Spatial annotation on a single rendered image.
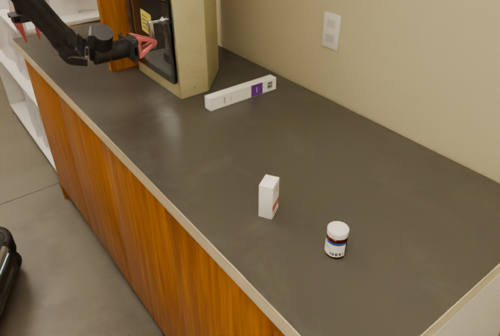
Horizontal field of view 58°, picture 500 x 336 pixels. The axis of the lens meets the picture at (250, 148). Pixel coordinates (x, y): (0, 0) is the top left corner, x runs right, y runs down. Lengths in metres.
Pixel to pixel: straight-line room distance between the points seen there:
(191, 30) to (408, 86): 0.69
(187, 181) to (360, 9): 0.73
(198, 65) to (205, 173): 0.49
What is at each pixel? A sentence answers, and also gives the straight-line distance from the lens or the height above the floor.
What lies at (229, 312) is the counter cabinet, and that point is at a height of 0.71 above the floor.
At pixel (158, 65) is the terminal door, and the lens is 1.62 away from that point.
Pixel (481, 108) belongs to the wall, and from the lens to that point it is 1.30.
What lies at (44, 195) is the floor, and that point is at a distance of 2.86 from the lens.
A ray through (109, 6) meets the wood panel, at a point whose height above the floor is 1.18.
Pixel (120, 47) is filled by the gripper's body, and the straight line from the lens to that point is 1.44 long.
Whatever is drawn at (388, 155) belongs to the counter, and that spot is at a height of 0.94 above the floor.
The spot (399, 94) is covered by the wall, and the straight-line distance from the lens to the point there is 1.42.
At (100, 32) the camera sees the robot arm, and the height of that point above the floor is 1.22.
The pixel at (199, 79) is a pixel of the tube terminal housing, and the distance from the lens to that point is 1.57.
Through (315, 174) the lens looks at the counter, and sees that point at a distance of 1.19.
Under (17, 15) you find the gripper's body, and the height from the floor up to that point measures 1.19.
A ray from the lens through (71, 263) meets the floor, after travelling 2.38.
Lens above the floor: 1.63
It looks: 33 degrees down
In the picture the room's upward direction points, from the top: straight up
